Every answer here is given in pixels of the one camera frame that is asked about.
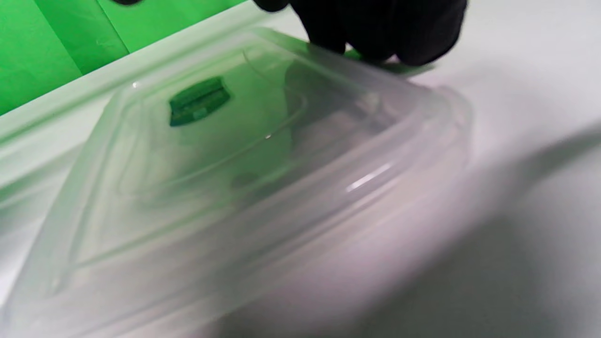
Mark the person's right hand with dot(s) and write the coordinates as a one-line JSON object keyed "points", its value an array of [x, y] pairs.
{"points": [[385, 28]]}

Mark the clear plastic lid with label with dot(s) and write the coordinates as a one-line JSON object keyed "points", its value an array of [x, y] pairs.
{"points": [[235, 188]]}

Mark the green backdrop cloth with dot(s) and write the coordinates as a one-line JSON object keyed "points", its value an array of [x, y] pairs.
{"points": [[56, 47]]}

